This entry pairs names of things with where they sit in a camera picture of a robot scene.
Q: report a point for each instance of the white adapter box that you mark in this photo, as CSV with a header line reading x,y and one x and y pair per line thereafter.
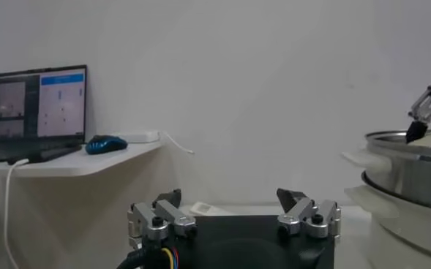
x,y
138,137

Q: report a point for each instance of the black laptop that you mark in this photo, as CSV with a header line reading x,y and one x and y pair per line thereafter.
x,y
61,106

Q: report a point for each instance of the blue computer mouse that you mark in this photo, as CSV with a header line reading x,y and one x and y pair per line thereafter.
x,y
106,144

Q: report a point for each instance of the stainless steel steamer basket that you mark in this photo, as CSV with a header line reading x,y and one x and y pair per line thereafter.
x,y
412,175

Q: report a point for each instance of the white side table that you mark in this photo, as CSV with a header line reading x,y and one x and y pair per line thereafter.
x,y
72,164

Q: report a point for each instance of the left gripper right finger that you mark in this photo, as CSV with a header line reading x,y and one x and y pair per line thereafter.
x,y
299,213

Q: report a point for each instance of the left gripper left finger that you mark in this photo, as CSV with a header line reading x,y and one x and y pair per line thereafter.
x,y
175,217

